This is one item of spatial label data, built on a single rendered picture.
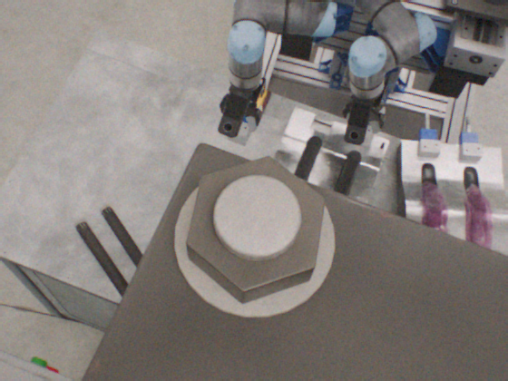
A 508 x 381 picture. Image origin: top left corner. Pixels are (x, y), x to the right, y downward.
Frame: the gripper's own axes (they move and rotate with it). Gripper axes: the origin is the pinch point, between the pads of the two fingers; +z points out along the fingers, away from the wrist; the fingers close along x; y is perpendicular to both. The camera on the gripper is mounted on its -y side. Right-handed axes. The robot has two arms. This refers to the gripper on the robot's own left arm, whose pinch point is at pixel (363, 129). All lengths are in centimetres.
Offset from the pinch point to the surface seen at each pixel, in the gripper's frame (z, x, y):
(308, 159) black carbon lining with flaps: 2.9, 10.9, -10.9
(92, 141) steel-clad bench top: 1, 67, -25
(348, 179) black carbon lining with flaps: 4.3, -0.3, -12.3
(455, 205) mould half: 7.2, -26.9, -9.7
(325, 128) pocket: 6.3, 10.5, -0.1
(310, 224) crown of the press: -119, -15, -57
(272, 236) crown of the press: -120, -14, -59
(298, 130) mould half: 2.1, 15.9, -4.4
